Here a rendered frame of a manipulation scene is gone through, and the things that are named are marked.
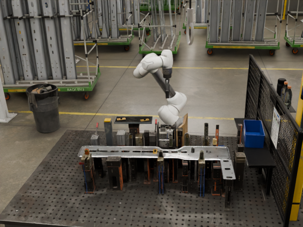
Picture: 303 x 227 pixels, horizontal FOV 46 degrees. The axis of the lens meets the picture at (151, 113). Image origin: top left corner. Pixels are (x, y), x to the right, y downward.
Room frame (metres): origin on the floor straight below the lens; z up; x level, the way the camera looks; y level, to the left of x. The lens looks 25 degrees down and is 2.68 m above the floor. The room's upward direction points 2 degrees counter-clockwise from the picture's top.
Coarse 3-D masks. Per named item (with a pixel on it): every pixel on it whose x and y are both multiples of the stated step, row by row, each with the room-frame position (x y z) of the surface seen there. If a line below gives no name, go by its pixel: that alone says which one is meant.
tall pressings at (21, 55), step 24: (0, 0) 6.87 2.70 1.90; (24, 0) 7.28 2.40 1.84; (48, 0) 7.00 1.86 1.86; (0, 24) 6.79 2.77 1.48; (24, 24) 7.06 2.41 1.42; (48, 24) 6.97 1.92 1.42; (0, 48) 6.76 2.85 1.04; (24, 48) 6.98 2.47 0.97; (48, 48) 7.00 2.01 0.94; (72, 48) 6.94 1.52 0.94; (24, 72) 6.95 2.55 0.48; (48, 72) 7.16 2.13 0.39; (72, 72) 6.88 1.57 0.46
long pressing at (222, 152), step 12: (96, 156) 2.74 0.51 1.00; (132, 156) 2.72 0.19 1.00; (144, 156) 2.71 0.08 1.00; (156, 156) 2.70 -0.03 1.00; (168, 156) 2.69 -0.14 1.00; (180, 156) 2.68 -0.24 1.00; (192, 156) 2.67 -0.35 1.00; (204, 156) 2.67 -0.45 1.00; (216, 156) 2.66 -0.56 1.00; (228, 156) 2.65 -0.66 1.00
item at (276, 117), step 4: (276, 112) 2.61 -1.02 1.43; (276, 116) 2.59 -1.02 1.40; (280, 116) 2.49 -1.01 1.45; (272, 120) 2.69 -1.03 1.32; (276, 120) 2.58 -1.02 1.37; (276, 124) 2.56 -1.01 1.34; (276, 128) 2.55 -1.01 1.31; (272, 132) 2.65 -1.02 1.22; (276, 132) 2.54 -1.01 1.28; (272, 136) 2.64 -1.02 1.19; (276, 136) 2.52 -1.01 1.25; (272, 140) 2.62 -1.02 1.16; (276, 140) 2.51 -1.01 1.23; (276, 144) 2.50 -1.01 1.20; (276, 148) 2.48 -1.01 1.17
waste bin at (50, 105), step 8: (32, 88) 5.46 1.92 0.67; (40, 88) 5.37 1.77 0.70; (48, 88) 5.38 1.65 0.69; (56, 88) 5.31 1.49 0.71; (32, 96) 5.09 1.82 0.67; (40, 96) 5.09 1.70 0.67; (48, 96) 5.14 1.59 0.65; (56, 96) 5.28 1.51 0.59; (32, 104) 5.16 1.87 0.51; (40, 104) 5.10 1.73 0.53; (48, 104) 5.15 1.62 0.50; (56, 104) 5.28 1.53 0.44; (40, 112) 5.13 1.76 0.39; (48, 112) 5.15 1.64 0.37; (56, 112) 5.27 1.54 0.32; (40, 120) 5.14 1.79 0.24; (48, 120) 5.15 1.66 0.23; (56, 120) 5.25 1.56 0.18; (40, 128) 5.16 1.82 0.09; (48, 128) 5.15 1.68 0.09; (56, 128) 5.23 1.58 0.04
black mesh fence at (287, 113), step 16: (256, 64) 3.54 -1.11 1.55; (256, 80) 3.52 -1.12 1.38; (256, 96) 3.45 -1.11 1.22; (272, 96) 2.82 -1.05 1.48; (256, 112) 3.38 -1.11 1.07; (272, 112) 2.77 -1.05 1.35; (288, 112) 2.36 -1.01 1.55; (272, 128) 2.66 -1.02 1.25; (288, 128) 2.32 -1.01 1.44; (272, 144) 2.66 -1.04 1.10; (288, 144) 2.27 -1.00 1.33; (288, 160) 2.21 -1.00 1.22; (272, 176) 2.53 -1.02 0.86; (288, 176) 2.13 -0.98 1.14; (272, 192) 2.44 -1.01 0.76; (288, 192) 2.07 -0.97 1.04; (288, 208) 2.04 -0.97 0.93; (288, 224) 2.04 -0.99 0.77
